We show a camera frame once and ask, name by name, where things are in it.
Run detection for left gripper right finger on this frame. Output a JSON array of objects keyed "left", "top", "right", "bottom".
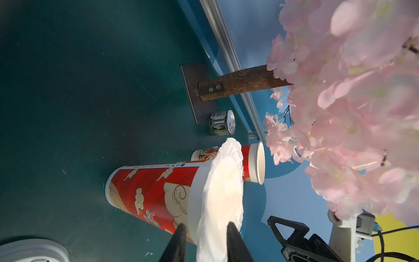
[{"left": 227, "top": 222, "right": 254, "bottom": 262}]

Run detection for tree metal base plate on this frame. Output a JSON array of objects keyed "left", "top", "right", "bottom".
[{"left": 180, "top": 63, "right": 216, "bottom": 124}]

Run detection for pink cherry blossom tree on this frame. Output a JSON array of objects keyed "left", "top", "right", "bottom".
[{"left": 195, "top": 0, "right": 419, "bottom": 227}]

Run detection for leak-proof paper sheet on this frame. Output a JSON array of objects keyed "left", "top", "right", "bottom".
[{"left": 196, "top": 138, "right": 243, "bottom": 262}]

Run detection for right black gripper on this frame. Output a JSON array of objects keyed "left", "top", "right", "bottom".
[{"left": 267, "top": 216, "right": 342, "bottom": 262}]

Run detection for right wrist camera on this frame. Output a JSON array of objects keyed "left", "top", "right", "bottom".
[{"left": 327, "top": 210, "right": 375, "bottom": 262}]

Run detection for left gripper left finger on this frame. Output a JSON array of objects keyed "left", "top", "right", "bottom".
[{"left": 159, "top": 223, "right": 187, "bottom": 262}]

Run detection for aluminium frame bars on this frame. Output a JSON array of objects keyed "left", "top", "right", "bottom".
[{"left": 200, "top": 0, "right": 266, "bottom": 143}]

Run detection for red paper cup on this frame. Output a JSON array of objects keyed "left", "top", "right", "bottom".
[
  {"left": 105, "top": 160, "right": 211, "bottom": 244},
  {"left": 191, "top": 142, "right": 265, "bottom": 185}
]

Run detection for left white cup lid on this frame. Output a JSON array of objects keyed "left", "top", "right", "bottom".
[{"left": 1, "top": 239, "right": 69, "bottom": 262}]

